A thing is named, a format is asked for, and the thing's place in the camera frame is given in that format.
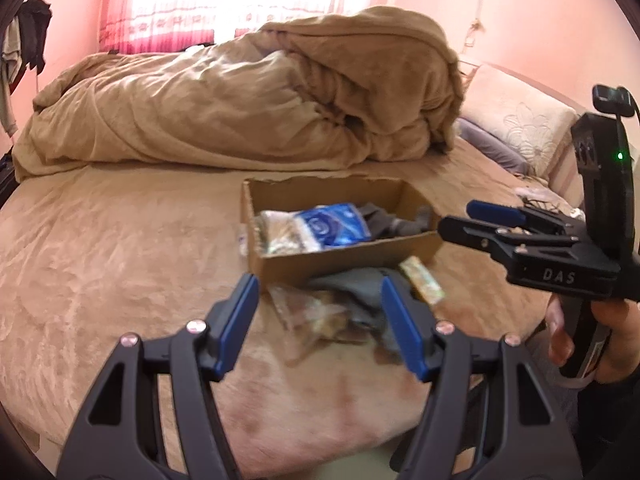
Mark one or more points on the pink patterned curtain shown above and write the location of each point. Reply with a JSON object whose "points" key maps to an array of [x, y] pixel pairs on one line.
{"points": [[165, 5]]}

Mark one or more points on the purple pillow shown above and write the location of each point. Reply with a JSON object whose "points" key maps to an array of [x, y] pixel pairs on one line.
{"points": [[485, 147]]}

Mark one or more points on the brown cardboard box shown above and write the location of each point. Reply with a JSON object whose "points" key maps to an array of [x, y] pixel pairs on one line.
{"points": [[350, 262]]}

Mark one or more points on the person's right hand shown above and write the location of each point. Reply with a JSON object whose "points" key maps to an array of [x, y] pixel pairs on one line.
{"points": [[622, 332]]}

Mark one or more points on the clear plastic bag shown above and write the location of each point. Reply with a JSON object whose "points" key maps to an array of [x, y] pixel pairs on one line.
{"points": [[305, 312]]}

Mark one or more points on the clear snack packet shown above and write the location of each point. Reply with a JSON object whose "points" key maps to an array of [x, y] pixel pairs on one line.
{"points": [[275, 235]]}

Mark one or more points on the green gold snack packet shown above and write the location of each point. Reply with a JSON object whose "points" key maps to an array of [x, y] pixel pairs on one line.
{"points": [[424, 282]]}

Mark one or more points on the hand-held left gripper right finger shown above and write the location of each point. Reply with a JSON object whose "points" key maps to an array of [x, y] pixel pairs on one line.
{"points": [[401, 330]]}

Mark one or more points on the hanging dark clothes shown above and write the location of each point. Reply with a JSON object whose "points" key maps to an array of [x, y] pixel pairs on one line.
{"points": [[25, 35]]}

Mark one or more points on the grey sock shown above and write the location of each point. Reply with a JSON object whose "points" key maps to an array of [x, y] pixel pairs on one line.
{"points": [[390, 222]]}

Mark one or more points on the grey cloth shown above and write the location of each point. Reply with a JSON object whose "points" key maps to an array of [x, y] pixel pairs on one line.
{"points": [[357, 292]]}

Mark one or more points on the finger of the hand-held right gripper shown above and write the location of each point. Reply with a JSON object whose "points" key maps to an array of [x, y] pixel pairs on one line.
{"points": [[465, 230], [492, 211]]}

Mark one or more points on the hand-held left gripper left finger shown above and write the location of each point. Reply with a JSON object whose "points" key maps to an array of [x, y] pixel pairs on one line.
{"points": [[239, 327]]}

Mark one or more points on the white embroidered pillow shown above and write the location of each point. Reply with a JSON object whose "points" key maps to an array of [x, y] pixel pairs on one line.
{"points": [[525, 115]]}

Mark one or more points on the person's right forearm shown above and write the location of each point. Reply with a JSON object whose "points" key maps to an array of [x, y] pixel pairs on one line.
{"points": [[615, 425]]}

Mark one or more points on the beige duvet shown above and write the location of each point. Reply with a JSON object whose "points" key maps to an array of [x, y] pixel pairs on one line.
{"points": [[200, 110]]}

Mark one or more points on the blue plastic packet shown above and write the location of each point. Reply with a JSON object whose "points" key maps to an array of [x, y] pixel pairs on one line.
{"points": [[330, 225]]}

